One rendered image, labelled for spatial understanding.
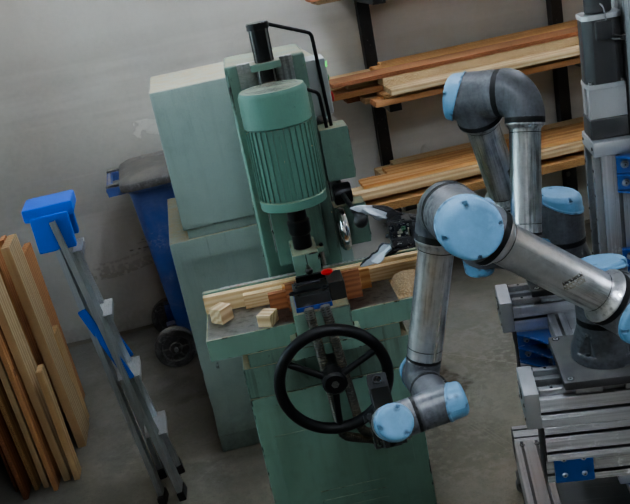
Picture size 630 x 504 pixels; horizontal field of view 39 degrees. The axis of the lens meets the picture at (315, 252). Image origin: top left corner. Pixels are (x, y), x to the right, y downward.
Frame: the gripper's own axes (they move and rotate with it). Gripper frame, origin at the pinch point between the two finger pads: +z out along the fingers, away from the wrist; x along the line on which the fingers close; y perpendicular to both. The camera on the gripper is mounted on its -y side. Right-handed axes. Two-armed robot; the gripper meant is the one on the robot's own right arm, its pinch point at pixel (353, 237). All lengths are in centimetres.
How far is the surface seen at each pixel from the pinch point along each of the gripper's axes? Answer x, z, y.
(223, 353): 23.7, 37.9, -0.9
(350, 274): 12.0, 1.8, -7.6
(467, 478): 106, -28, -51
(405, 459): 66, -4, -3
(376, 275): 16.6, -5.7, -16.1
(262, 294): 15.3, 25.5, -16.0
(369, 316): 21.8, -0.5, -0.8
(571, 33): -17, -137, -206
